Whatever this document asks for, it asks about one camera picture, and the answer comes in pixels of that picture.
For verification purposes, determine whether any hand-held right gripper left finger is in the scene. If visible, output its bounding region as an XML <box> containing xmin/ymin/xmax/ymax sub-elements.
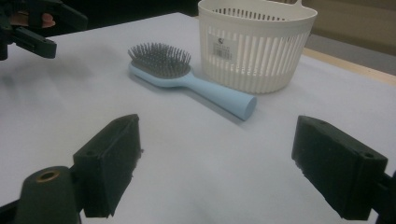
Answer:
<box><xmin>72</xmin><ymin>113</ymin><xmax>143</xmax><ymax>218</ymax></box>

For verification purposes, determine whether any white plastic slotted basket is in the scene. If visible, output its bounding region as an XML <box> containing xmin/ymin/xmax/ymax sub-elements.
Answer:
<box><xmin>197</xmin><ymin>0</ymin><xmax>318</xmax><ymax>95</ymax></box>

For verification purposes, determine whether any white table sheet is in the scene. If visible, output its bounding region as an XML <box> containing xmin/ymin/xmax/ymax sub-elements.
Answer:
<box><xmin>0</xmin><ymin>12</ymin><xmax>396</xmax><ymax>224</ymax></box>

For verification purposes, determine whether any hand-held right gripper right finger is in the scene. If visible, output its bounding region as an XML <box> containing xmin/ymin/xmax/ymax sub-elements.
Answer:
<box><xmin>290</xmin><ymin>115</ymin><xmax>389</xmax><ymax>221</ymax></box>

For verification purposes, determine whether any light blue hairbrush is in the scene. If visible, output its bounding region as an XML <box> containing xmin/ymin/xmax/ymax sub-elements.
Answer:
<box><xmin>127</xmin><ymin>42</ymin><xmax>258</xmax><ymax>121</ymax></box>

